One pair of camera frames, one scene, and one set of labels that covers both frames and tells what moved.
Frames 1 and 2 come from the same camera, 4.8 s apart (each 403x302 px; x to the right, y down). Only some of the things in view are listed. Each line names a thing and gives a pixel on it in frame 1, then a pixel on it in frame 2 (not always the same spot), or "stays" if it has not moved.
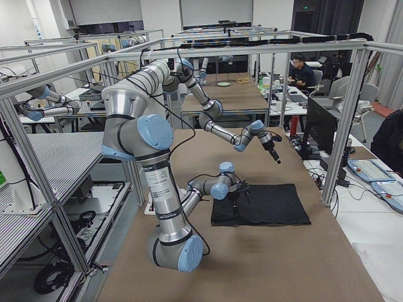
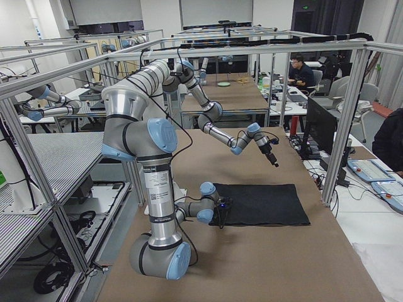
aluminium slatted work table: [63, 158] stays
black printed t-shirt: [267, 205] stays
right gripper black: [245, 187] → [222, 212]
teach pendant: [370, 170] stays
